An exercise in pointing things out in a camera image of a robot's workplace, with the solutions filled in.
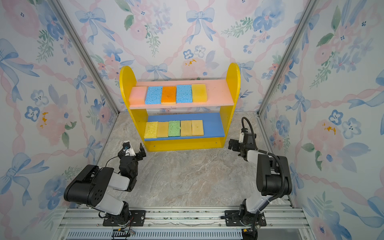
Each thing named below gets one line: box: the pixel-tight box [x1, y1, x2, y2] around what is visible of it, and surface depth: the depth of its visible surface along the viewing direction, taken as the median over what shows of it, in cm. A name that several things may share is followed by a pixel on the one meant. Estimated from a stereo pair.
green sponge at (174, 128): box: [168, 120, 181, 137], surface depth 92 cm
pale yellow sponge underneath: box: [180, 120, 192, 137], surface depth 92 cm
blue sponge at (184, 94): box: [176, 84, 193, 104], surface depth 72 cm
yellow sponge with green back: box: [156, 121, 169, 138], surface depth 92 cm
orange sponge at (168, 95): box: [161, 86, 176, 105], surface depth 71 cm
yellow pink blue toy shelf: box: [119, 63, 241, 152], surface depth 89 cm
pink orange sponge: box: [129, 86, 148, 105], surface depth 69 cm
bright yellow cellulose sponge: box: [144, 121, 158, 139], surface depth 92 cm
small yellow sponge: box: [191, 120, 204, 137], surface depth 92 cm
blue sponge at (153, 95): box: [145, 86, 163, 105], surface depth 72 cm
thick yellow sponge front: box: [192, 84, 208, 103], surface depth 72 cm
